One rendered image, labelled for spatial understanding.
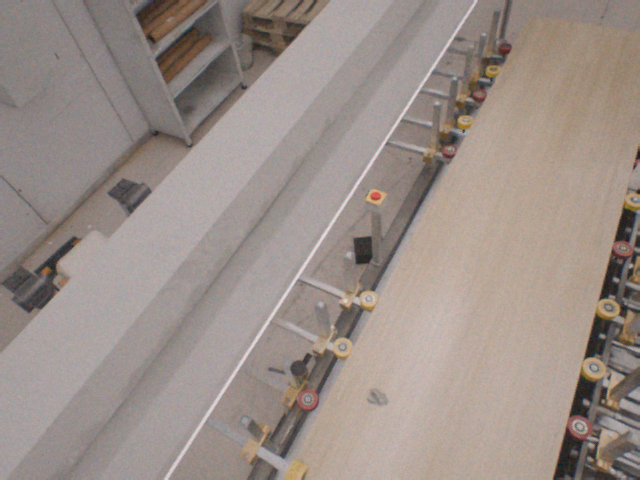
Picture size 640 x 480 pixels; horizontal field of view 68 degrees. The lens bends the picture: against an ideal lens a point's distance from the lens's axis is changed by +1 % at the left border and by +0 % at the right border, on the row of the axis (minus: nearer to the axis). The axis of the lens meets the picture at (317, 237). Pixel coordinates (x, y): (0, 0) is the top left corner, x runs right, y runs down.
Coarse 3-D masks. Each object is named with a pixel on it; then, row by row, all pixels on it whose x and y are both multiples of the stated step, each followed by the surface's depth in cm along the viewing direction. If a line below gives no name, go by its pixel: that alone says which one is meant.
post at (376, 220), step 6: (372, 216) 207; (378, 216) 206; (372, 222) 211; (378, 222) 209; (372, 228) 214; (378, 228) 213; (372, 234) 218; (378, 234) 216; (372, 240) 222; (378, 240) 220; (372, 246) 226; (378, 246) 224; (378, 252) 228; (378, 258) 232; (372, 264) 239; (378, 264) 236
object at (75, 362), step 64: (384, 0) 53; (320, 64) 47; (256, 128) 43; (320, 128) 47; (192, 192) 39; (256, 192) 41; (128, 256) 36; (192, 256) 36; (64, 320) 33; (128, 320) 32; (0, 384) 31; (64, 384) 30; (128, 384) 34; (0, 448) 28; (64, 448) 31
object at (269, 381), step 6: (240, 366) 199; (246, 366) 198; (246, 372) 197; (252, 372) 197; (258, 372) 196; (258, 378) 195; (264, 378) 194; (270, 378) 194; (270, 384) 193; (276, 384) 192; (282, 384) 192; (276, 390) 193; (282, 390) 191
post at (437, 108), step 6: (438, 102) 237; (438, 108) 238; (438, 114) 241; (432, 120) 246; (438, 120) 244; (432, 126) 249; (438, 126) 248; (432, 132) 252; (438, 132) 253; (432, 138) 255; (432, 144) 259; (432, 162) 269
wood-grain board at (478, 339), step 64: (512, 64) 288; (576, 64) 281; (512, 128) 256; (576, 128) 251; (448, 192) 236; (512, 192) 231; (576, 192) 226; (448, 256) 214; (512, 256) 210; (576, 256) 206; (384, 320) 199; (448, 320) 196; (512, 320) 193; (576, 320) 189; (384, 384) 183; (448, 384) 180; (512, 384) 178; (576, 384) 175; (320, 448) 172; (384, 448) 170; (448, 448) 167; (512, 448) 165
